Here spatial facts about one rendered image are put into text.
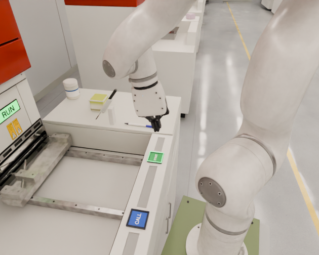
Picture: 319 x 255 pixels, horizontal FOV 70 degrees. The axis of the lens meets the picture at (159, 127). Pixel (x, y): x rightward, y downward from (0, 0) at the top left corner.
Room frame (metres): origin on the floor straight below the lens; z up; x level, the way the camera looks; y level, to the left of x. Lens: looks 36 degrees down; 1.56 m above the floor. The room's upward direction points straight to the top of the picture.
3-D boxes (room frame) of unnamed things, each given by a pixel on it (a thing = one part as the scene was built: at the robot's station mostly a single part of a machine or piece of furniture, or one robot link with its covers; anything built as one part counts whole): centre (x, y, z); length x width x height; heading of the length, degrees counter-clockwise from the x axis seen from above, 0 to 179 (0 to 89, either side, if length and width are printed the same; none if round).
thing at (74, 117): (1.00, 0.22, 0.89); 0.62 x 0.35 x 0.14; 80
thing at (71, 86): (1.11, 0.47, 1.01); 0.07 x 0.07 x 0.10
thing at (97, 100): (0.99, 0.30, 1.00); 0.07 x 0.07 x 0.07; 80
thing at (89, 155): (0.78, 0.30, 0.84); 0.50 x 0.02 x 0.03; 80
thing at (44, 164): (0.68, 0.49, 0.87); 0.36 x 0.08 x 0.03; 170
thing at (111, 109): (0.86, 0.23, 1.03); 0.06 x 0.04 x 0.13; 80
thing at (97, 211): (0.51, 0.34, 0.84); 0.50 x 0.02 x 0.03; 80
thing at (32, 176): (0.60, 0.51, 0.89); 0.08 x 0.03 x 0.03; 80
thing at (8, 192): (0.52, 0.52, 0.89); 0.08 x 0.03 x 0.03; 80
